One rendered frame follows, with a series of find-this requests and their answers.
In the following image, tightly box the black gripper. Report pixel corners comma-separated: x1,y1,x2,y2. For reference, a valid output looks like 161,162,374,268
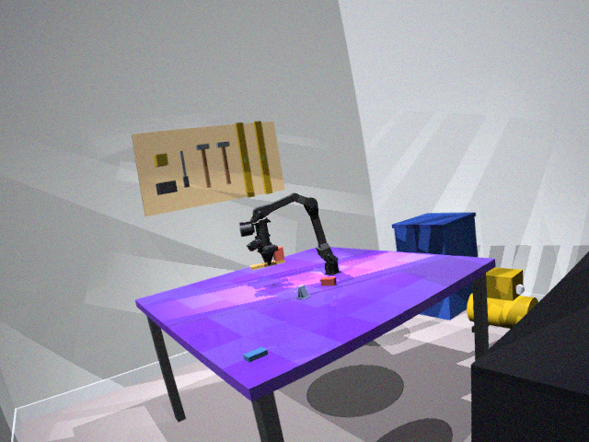
256,232,278,265

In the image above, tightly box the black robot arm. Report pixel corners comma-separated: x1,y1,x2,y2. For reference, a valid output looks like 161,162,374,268
239,192,341,275

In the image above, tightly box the blue rectangular block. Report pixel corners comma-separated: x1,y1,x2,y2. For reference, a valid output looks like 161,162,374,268
243,347,268,362

